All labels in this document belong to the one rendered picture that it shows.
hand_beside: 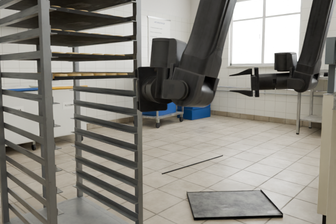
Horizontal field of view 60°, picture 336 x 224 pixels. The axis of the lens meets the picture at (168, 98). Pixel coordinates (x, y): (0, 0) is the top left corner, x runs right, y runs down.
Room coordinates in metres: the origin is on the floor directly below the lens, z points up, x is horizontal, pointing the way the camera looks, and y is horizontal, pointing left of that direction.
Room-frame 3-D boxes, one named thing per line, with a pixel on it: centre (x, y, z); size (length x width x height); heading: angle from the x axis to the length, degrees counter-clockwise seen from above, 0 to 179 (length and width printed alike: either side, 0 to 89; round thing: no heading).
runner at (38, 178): (1.35, 0.66, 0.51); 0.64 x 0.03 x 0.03; 46
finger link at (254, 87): (1.03, -0.27, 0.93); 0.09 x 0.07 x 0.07; 76
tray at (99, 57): (1.49, 0.52, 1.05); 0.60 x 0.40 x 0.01; 46
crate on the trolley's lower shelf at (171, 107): (5.24, 0.16, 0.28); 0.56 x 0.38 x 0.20; 145
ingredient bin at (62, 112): (3.96, 1.50, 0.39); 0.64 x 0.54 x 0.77; 45
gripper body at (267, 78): (1.01, -0.33, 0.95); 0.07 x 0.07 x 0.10; 76
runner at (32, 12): (1.35, 0.66, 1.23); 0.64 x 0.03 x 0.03; 46
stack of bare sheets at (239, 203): (2.04, -0.46, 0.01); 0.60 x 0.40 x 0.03; 93
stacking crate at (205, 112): (5.89, -0.53, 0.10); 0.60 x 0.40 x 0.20; 135
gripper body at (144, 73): (0.64, 0.03, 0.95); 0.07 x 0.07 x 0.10; 16
